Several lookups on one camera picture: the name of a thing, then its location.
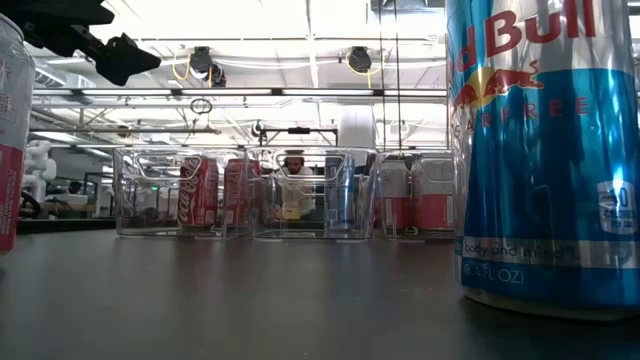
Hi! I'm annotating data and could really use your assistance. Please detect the blue silver Red Bull can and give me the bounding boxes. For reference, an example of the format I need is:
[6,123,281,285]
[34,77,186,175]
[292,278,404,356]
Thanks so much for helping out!
[324,155,357,229]
[446,0,640,321]

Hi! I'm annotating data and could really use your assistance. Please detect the black wheel-shaped object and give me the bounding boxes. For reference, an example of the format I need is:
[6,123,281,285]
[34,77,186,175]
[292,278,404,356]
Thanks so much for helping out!
[18,192,44,220]

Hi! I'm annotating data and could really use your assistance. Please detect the clear plastic bin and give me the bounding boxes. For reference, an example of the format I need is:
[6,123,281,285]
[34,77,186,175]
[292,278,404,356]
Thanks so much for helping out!
[246,145,380,242]
[373,148,457,240]
[112,146,255,238]

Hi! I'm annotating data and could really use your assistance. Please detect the black crossbar stand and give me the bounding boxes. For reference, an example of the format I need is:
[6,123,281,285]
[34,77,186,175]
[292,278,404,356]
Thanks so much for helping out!
[251,119,340,148]

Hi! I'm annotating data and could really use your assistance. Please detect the black aluminium table frame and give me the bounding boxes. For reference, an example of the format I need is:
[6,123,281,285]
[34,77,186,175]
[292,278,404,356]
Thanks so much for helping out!
[17,218,117,235]

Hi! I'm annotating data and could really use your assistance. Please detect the white humanoid robot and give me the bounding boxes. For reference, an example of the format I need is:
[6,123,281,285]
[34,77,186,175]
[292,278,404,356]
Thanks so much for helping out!
[22,139,59,201]

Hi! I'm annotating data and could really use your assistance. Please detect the red Coca-Cola can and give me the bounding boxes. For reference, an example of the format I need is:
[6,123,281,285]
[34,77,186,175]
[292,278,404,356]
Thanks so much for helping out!
[222,158,263,228]

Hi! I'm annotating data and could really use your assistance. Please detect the white round pillar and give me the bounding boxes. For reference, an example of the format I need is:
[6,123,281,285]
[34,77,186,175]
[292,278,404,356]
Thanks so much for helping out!
[338,104,377,151]

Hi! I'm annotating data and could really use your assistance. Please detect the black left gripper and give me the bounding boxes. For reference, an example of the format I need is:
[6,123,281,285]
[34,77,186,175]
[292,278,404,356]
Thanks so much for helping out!
[0,0,162,87]

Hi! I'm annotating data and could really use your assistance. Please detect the thin horizontal ceiling pipe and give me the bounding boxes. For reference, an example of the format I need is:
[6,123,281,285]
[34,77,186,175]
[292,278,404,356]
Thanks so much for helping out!
[28,127,222,136]

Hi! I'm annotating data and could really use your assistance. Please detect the red Coca-Cola can Star Wars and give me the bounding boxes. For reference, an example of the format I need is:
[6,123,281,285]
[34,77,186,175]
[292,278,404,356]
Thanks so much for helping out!
[177,156,220,229]

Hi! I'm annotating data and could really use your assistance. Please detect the black ceiling cable reel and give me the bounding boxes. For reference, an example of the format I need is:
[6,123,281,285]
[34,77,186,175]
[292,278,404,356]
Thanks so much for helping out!
[344,45,384,77]
[172,45,227,89]

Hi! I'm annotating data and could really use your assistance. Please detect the black hanging cable loop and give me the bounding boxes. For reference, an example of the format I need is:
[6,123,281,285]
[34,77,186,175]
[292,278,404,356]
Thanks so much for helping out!
[189,97,214,116]

